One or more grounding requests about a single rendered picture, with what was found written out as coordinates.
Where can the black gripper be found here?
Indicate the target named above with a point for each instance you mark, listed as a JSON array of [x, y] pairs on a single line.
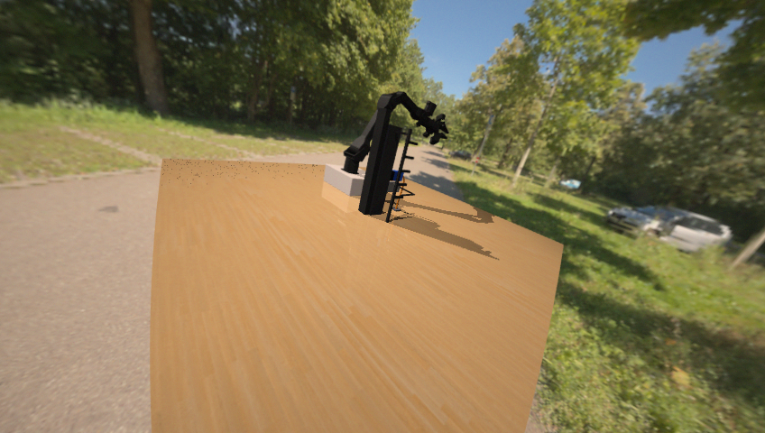
[[434, 128]]

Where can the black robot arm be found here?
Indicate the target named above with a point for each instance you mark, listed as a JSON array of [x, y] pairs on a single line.
[[360, 146]]

